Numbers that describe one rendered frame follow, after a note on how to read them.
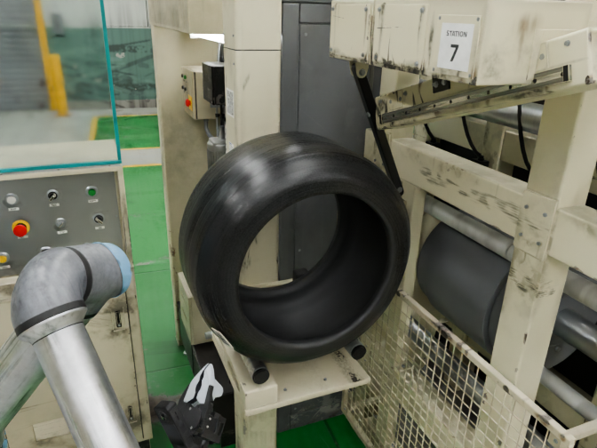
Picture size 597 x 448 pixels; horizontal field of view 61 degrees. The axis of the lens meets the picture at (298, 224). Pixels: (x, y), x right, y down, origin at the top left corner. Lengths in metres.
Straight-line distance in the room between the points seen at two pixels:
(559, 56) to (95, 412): 0.99
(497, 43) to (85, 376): 0.90
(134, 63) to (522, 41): 9.42
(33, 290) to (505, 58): 0.90
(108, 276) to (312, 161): 0.48
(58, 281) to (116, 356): 1.17
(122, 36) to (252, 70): 8.78
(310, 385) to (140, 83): 9.11
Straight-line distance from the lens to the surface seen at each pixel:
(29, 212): 1.89
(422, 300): 2.28
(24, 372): 1.22
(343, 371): 1.52
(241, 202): 1.10
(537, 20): 1.06
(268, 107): 1.46
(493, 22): 0.99
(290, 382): 1.48
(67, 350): 0.94
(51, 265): 0.98
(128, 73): 10.21
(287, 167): 1.11
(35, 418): 2.25
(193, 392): 1.19
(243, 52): 1.42
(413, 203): 1.71
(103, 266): 1.04
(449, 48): 1.04
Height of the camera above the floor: 1.75
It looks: 23 degrees down
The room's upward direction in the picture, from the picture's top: 2 degrees clockwise
